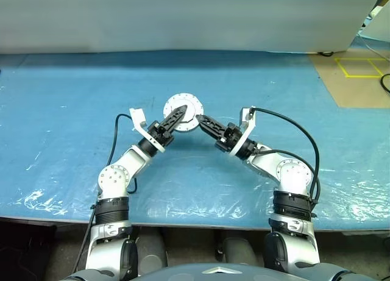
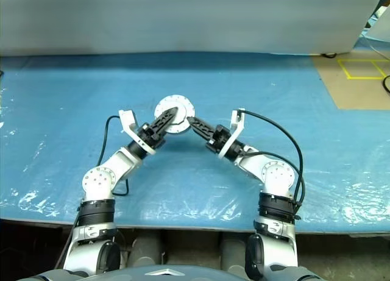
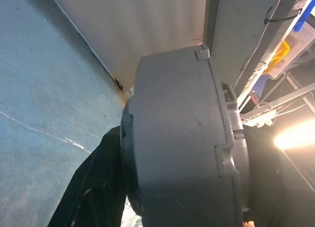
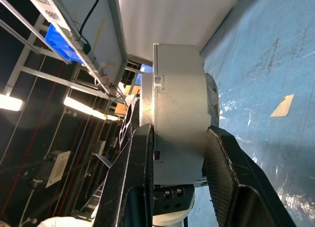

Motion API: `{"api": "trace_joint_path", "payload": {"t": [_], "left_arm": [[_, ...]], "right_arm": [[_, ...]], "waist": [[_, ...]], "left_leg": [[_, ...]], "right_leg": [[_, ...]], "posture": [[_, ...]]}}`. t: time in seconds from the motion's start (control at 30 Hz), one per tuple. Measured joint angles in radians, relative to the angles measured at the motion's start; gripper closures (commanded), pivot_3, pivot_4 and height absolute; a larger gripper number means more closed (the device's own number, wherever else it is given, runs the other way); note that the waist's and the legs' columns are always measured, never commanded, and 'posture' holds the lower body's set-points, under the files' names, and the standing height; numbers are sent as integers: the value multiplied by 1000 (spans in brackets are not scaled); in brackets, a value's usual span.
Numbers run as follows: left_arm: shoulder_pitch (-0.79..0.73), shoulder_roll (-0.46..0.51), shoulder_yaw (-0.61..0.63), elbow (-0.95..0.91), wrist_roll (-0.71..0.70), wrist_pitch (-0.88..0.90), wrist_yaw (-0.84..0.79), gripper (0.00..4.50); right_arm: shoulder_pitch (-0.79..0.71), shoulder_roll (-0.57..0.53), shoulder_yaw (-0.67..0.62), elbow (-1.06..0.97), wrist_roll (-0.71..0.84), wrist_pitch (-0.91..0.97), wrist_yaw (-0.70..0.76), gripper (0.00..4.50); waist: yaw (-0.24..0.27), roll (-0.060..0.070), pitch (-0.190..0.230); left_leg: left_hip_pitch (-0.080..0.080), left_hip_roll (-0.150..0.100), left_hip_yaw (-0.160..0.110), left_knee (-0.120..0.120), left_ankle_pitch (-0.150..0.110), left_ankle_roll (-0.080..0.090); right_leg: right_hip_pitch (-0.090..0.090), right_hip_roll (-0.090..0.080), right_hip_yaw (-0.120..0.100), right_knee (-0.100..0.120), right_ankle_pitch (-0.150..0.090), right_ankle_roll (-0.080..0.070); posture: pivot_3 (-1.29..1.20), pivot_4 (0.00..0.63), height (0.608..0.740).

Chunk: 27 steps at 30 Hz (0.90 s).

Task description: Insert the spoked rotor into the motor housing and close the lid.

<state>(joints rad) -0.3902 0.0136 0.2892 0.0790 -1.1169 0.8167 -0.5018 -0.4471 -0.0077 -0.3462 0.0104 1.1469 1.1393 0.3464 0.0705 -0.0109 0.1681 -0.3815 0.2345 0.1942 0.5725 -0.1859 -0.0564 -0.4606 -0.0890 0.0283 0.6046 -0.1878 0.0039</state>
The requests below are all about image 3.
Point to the grey metal beam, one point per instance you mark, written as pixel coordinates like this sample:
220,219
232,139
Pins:
275,40

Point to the blue plastic table cover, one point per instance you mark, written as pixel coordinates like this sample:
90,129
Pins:
37,89

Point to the grey round motor housing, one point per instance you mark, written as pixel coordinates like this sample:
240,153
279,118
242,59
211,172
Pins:
177,126

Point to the yellow object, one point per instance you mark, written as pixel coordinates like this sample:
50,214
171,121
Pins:
280,52

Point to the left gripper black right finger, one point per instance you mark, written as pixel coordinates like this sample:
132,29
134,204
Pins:
275,192

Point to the silver metal frame bar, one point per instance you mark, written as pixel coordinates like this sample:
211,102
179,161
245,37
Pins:
283,101

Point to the black zip tie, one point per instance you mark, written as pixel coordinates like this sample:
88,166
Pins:
253,65
283,18

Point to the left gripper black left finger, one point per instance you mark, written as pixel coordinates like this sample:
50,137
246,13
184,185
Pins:
93,187

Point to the white backdrop board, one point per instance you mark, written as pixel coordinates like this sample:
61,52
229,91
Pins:
137,22

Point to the bright lamp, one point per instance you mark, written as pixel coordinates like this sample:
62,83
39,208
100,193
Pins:
295,136

